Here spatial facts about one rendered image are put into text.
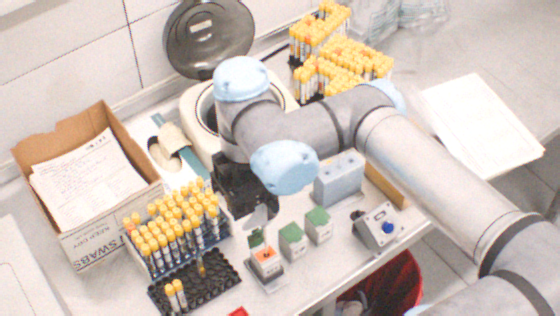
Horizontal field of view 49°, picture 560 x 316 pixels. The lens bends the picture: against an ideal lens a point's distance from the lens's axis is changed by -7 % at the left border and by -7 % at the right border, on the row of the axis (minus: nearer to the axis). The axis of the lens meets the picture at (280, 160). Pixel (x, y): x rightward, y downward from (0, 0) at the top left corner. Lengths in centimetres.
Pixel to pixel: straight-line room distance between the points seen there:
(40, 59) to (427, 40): 103
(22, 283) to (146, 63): 71
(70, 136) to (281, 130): 77
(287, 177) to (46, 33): 75
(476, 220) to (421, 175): 10
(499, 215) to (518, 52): 123
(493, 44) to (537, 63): 14
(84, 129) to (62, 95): 9
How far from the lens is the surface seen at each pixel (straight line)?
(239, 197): 99
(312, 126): 82
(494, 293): 57
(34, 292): 102
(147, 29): 151
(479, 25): 192
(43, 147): 148
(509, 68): 180
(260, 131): 81
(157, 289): 129
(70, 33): 142
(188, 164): 140
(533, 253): 61
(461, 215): 68
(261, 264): 124
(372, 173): 142
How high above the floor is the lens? 201
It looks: 50 degrees down
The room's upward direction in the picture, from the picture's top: 2 degrees counter-clockwise
